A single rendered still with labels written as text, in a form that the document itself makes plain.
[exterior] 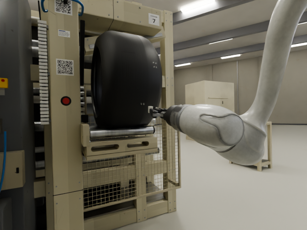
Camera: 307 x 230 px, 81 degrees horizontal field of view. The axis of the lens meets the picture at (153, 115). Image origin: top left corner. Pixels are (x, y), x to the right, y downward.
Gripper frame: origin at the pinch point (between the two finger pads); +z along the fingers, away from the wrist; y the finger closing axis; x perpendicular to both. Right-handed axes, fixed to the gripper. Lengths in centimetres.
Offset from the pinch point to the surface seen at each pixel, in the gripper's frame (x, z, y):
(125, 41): -30.8, 16.5, 7.2
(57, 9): -44, 32, 35
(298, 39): -304, 488, -1085
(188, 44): -262, 760, -581
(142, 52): -25.9, 12.7, 0.1
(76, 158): 25.8, 23.0, 29.1
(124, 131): 12.4, 17.1, 7.3
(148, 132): 13.8, 17.1, -6.4
